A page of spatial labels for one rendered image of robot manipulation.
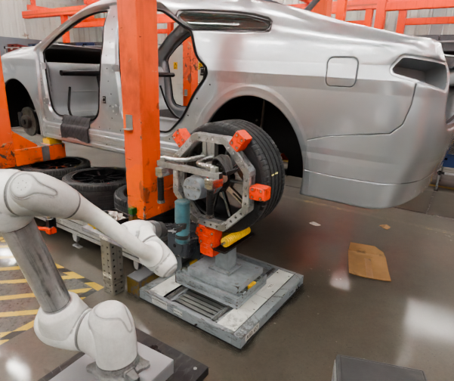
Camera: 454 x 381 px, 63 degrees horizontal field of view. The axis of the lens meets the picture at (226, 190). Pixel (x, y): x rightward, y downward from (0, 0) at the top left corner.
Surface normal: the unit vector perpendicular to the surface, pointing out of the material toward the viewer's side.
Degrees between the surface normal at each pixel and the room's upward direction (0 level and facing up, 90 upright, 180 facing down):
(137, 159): 90
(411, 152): 93
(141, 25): 90
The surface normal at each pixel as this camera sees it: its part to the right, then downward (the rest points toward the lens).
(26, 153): 0.82, 0.20
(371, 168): -0.56, 0.24
